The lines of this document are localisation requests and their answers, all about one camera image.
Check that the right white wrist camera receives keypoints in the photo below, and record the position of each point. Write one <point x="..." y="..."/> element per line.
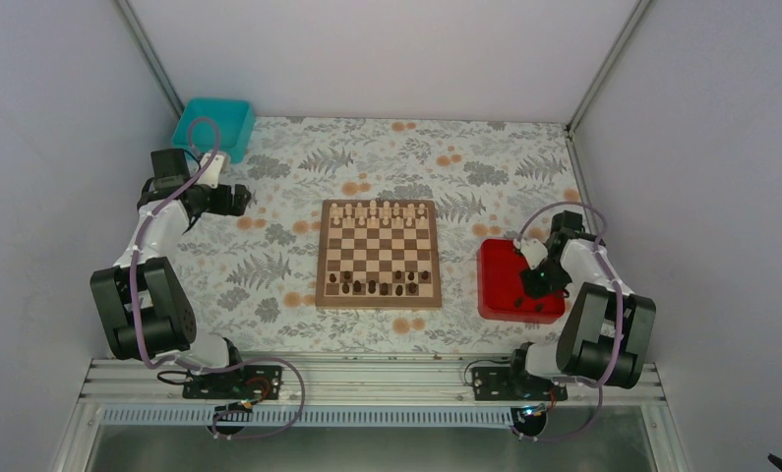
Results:
<point x="533" y="250"/>

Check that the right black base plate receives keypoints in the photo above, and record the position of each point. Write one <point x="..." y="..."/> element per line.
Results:
<point x="499" y="381"/>

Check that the teal plastic bin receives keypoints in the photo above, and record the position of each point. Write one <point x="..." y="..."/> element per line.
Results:
<point x="208" y="122"/>

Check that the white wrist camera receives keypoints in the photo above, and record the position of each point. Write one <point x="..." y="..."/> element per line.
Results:
<point x="533" y="250"/>
<point x="213" y="164"/>

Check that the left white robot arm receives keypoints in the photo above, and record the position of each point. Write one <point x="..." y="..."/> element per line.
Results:
<point x="143" y="308"/>

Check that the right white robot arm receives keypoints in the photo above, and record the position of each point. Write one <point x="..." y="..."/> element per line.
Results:
<point x="607" y="327"/>

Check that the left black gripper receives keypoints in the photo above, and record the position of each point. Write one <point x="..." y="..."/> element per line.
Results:
<point x="238" y="205"/>

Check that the floral patterned table mat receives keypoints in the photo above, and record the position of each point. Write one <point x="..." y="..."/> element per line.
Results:
<point x="252" y="279"/>

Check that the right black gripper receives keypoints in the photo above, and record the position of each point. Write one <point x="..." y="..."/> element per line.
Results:
<point x="533" y="288"/>

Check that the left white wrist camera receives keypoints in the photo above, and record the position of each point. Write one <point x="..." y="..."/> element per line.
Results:
<point x="213" y="164"/>

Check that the aluminium mounting rail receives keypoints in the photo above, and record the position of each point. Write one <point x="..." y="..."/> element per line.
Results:
<point x="370" y="413"/>

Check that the red plastic tray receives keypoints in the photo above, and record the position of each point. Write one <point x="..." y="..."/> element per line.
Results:
<point x="500" y="293"/>

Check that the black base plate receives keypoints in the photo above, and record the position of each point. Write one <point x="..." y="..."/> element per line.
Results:
<point x="499" y="381"/>
<point x="253" y="382"/>

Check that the wooden chessboard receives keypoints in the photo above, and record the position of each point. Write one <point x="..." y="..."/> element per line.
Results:
<point x="377" y="254"/>

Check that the white chess pieces row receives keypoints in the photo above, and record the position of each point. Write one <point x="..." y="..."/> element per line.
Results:
<point x="378" y="214"/>

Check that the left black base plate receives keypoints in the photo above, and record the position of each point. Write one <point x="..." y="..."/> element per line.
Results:
<point x="253" y="382"/>

